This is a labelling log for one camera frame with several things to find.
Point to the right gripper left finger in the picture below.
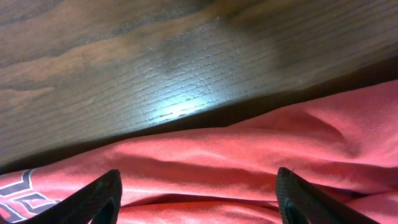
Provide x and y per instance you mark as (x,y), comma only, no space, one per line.
(97,203)

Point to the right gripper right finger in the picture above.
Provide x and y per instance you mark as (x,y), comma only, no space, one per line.
(301,202)

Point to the red soccer t-shirt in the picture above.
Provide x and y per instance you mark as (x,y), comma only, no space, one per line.
(346,144)

